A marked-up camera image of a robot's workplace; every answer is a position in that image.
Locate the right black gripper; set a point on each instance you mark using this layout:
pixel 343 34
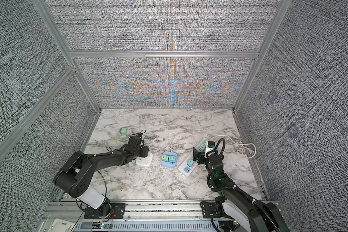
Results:
pixel 196 154

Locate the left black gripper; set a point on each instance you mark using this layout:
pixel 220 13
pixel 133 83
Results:
pixel 145 150

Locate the green plug cube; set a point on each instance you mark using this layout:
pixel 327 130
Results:
pixel 123 131
pixel 165 158
pixel 202 147

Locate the white square power strip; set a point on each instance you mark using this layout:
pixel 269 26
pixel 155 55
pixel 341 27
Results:
pixel 144 162

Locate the teal plug cube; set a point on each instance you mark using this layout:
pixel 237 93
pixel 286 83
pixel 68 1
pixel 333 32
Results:
pixel 172 159
pixel 190 163

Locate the long white power strip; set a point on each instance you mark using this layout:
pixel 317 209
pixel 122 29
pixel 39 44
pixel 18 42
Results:
pixel 183 168

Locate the blue square power strip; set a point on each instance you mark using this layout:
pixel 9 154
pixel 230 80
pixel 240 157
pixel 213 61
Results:
pixel 168 164

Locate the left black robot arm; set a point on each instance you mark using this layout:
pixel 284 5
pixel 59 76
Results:
pixel 76 174

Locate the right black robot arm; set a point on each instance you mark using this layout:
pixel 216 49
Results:
pixel 233 203

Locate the white label box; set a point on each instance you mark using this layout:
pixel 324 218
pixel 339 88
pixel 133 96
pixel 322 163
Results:
pixel 57 225

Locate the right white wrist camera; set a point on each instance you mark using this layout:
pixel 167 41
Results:
pixel 210 145

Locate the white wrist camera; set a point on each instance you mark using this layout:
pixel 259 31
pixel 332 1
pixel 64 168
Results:
pixel 136 139
pixel 210 145

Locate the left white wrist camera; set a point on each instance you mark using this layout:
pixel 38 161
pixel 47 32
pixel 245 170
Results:
pixel 136 139

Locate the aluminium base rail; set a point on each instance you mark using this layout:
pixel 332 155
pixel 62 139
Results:
pixel 141 216

